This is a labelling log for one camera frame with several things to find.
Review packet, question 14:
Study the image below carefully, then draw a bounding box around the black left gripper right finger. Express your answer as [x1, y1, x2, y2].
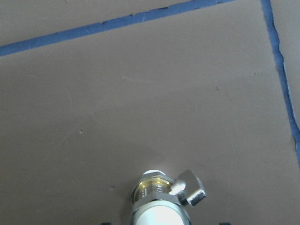
[219, 222, 231, 225]

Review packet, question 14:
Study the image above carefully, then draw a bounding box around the white PPR brass valve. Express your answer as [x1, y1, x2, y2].
[130, 169, 207, 225]

